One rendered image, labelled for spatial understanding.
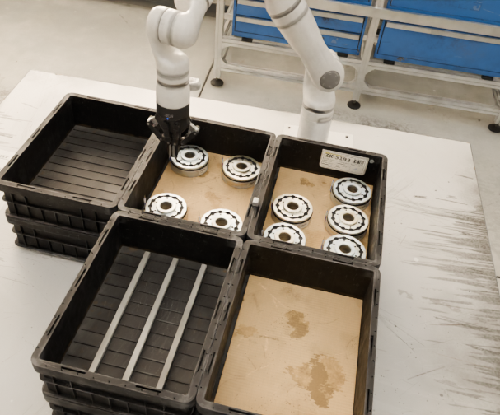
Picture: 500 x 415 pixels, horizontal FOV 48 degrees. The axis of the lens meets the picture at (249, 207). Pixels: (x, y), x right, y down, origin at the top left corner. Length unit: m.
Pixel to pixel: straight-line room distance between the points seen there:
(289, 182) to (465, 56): 1.97
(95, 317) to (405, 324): 0.74
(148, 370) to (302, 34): 0.87
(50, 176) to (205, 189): 0.41
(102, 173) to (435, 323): 0.94
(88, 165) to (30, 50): 2.33
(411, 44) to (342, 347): 2.29
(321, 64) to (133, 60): 2.29
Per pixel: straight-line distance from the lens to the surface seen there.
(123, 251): 1.34
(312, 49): 1.49
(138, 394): 1.03
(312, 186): 1.53
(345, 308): 1.27
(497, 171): 3.28
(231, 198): 1.46
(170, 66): 1.20
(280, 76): 3.35
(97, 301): 1.26
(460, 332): 1.50
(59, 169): 1.57
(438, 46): 3.28
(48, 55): 3.78
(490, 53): 3.34
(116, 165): 1.56
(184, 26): 1.15
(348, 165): 1.54
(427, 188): 1.84
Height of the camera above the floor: 1.83
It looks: 44 degrees down
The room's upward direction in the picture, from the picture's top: 7 degrees clockwise
